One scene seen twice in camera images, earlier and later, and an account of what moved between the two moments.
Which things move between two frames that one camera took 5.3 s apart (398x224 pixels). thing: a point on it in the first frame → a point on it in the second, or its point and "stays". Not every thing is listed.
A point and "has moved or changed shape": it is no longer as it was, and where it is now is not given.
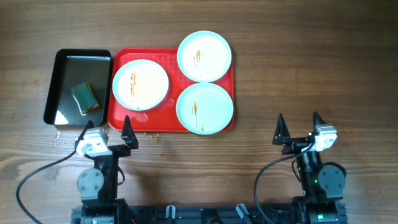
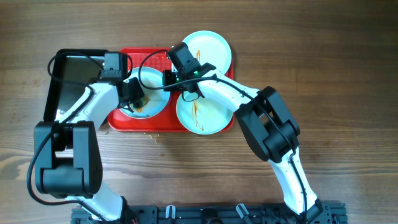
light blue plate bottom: [204, 108] stays
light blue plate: [140, 85] has moved or changed shape
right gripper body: [295, 145] → [172, 81]
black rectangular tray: [71, 68] stays
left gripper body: [119, 151] → [135, 93]
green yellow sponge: [84, 97] has moved or changed shape
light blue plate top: [204, 56] stays
